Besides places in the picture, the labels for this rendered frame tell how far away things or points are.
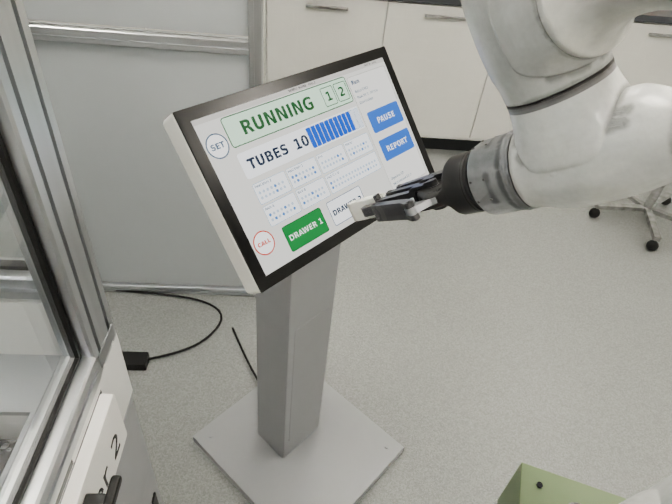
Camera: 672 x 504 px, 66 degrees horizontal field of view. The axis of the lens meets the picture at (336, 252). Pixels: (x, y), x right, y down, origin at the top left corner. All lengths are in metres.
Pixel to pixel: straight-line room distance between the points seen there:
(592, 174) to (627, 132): 0.05
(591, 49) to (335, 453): 1.46
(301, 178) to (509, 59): 0.50
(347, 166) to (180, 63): 0.83
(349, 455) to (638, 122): 1.41
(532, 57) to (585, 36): 0.04
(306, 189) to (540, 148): 0.49
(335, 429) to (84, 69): 1.35
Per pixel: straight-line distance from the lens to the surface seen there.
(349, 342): 2.05
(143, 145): 1.85
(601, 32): 0.49
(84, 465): 0.75
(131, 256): 2.16
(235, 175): 0.85
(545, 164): 0.54
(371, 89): 1.10
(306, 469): 1.71
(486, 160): 0.60
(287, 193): 0.90
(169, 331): 2.10
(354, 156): 1.01
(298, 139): 0.94
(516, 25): 0.49
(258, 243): 0.85
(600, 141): 0.53
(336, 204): 0.96
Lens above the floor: 1.56
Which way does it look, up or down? 40 degrees down
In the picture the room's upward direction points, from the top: 7 degrees clockwise
